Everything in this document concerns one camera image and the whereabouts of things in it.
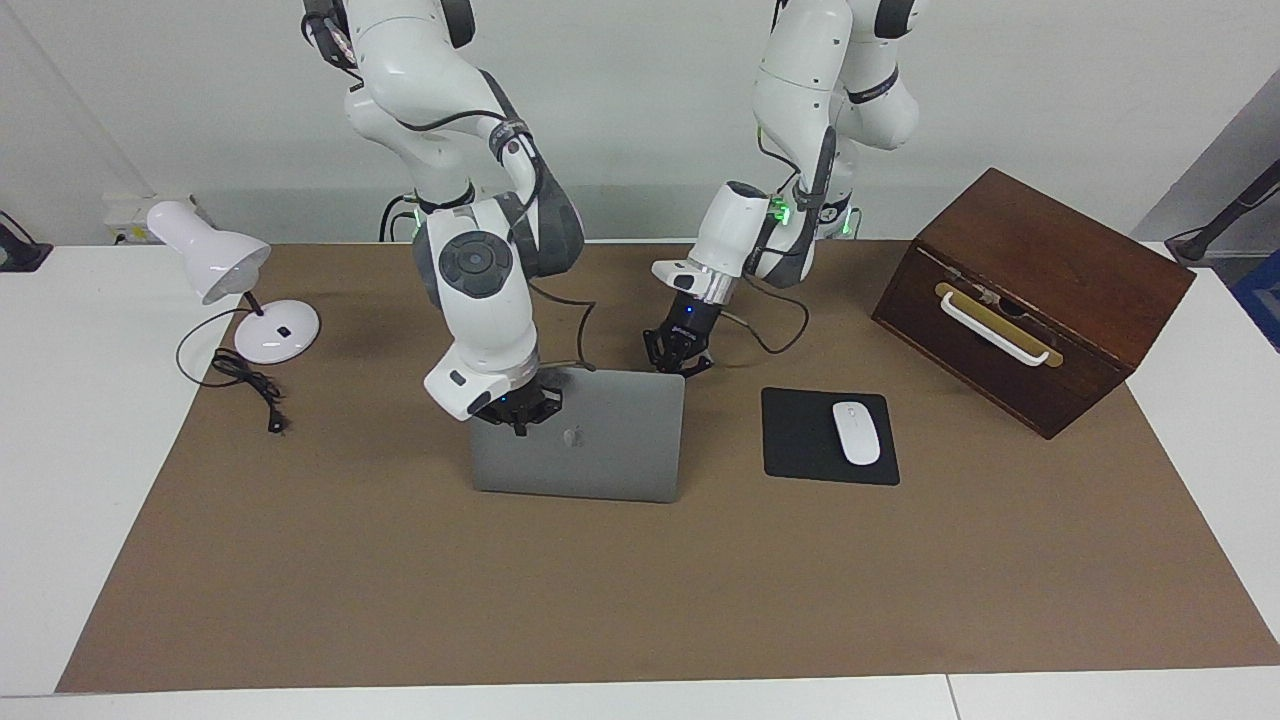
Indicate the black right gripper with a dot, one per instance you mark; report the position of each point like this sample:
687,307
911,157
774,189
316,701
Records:
505,402

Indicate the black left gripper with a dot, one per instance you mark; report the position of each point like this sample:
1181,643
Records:
695,320

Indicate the grey laptop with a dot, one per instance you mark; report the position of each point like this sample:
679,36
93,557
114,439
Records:
590,450

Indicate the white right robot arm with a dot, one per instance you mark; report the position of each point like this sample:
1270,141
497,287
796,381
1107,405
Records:
480,270

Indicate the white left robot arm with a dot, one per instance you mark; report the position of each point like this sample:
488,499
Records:
800,100

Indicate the black mouse pad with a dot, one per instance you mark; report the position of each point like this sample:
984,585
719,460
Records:
800,440

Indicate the white computer mouse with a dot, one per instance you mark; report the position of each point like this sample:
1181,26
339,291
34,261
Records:
857,433

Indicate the brown table mat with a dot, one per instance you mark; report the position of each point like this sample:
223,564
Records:
600,600

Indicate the white desk lamp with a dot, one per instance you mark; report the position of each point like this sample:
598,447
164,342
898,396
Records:
215,250

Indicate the brown wooden box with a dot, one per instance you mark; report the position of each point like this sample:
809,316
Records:
1050,250

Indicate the black stand foot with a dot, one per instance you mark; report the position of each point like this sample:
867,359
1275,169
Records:
20,255

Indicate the black tripod stand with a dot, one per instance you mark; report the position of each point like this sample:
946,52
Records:
1230,210

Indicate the blue plastic item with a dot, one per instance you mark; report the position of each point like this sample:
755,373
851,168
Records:
1262,300

